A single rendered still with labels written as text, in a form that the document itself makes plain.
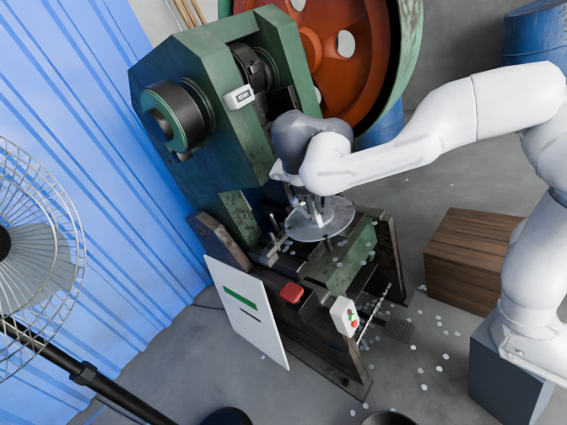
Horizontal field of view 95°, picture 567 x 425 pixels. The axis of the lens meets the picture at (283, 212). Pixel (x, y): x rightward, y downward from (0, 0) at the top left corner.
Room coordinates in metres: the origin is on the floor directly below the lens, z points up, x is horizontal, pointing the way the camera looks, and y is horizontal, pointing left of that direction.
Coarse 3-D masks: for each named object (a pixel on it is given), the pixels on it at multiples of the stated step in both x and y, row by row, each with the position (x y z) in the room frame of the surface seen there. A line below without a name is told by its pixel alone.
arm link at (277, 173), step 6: (276, 162) 0.68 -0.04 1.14; (276, 168) 0.66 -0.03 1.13; (282, 168) 0.64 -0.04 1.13; (270, 174) 0.65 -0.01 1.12; (276, 174) 0.64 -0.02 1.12; (282, 174) 0.62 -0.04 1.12; (288, 174) 0.60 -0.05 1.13; (288, 180) 0.62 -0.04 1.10; (294, 180) 0.60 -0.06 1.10; (300, 180) 0.59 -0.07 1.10
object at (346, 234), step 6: (354, 216) 0.78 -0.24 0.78; (360, 216) 0.77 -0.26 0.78; (354, 222) 0.75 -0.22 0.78; (360, 222) 0.74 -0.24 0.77; (348, 228) 0.73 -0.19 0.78; (354, 228) 0.72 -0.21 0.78; (324, 234) 0.80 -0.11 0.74; (336, 234) 0.73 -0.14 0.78; (342, 234) 0.71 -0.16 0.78; (348, 234) 0.70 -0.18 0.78; (324, 240) 0.81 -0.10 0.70; (330, 240) 0.80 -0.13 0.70; (336, 240) 0.82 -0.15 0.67; (330, 246) 0.80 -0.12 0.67
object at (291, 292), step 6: (288, 282) 0.63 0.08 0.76; (288, 288) 0.60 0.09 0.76; (294, 288) 0.59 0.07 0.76; (300, 288) 0.58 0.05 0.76; (282, 294) 0.59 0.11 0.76; (288, 294) 0.58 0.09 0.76; (294, 294) 0.57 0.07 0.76; (300, 294) 0.57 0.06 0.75; (288, 300) 0.56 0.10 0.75; (294, 300) 0.55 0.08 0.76
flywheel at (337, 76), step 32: (256, 0) 1.31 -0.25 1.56; (288, 0) 1.22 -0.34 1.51; (320, 0) 1.09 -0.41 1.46; (352, 0) 1.00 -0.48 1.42; (384, 0) 0.89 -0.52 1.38; (320, 32) 1.11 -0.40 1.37; (352, 32) 1.01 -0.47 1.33; (384, 32) 0.89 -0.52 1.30; (320, 64) 1.14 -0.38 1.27; (352, 64) 1.03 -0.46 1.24; (384, 64) 0.91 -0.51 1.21; (352, 96) 1.06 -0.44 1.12
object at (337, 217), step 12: (312, 204) 0.98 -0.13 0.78; (336, 204) 0.90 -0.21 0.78; (348, 204) 0.86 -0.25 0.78; (288, 216) 0.96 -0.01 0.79; (300, 216) 0.93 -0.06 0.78; (324, 216) 0.85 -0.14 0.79; (336, 216) 0.83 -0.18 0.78; (348, 216) 0.79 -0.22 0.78; (300, 228) 0.85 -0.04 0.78; (312, 228) 0.82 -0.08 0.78; (324, 228) 0.79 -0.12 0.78; (336, 228) 0.76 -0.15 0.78; (300, 240) 0.77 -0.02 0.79; (312, 240) 0.74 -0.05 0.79
